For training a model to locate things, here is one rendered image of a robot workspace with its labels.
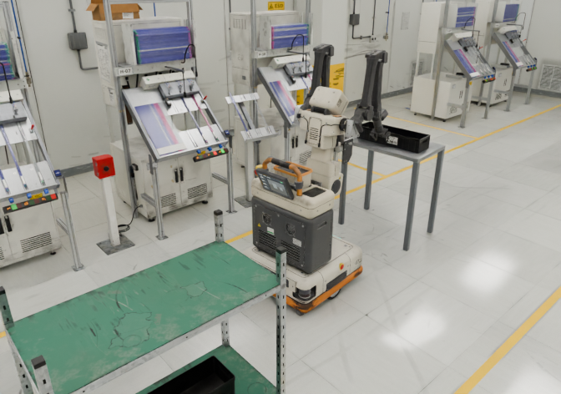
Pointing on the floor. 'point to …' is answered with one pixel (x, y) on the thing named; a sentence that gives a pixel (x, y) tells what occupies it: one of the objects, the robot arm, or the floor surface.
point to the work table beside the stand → (411, 180)
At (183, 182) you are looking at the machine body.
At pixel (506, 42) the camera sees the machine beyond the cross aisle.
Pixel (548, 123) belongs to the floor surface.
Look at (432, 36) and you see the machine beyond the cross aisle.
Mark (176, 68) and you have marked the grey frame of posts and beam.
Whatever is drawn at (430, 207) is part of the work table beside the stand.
